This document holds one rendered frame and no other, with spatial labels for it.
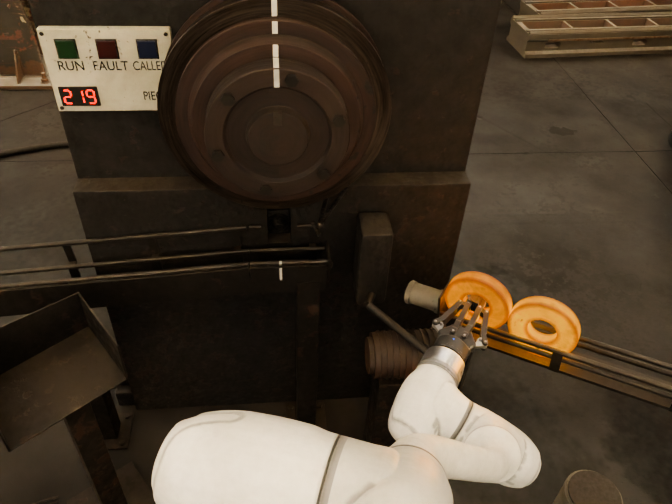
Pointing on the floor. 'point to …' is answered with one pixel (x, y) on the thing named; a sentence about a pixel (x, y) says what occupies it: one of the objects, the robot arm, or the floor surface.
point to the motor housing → (389, 376)
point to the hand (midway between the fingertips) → (479, 297)
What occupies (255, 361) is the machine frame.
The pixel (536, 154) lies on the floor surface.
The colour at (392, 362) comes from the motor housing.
